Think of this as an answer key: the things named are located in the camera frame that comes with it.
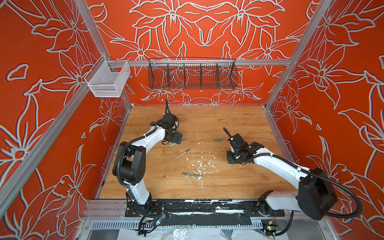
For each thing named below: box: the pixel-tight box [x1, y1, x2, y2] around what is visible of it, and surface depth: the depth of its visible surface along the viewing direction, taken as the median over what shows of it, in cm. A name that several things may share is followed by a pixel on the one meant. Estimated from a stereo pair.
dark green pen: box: [182, 172, 203, 177], surface depth 86 cm
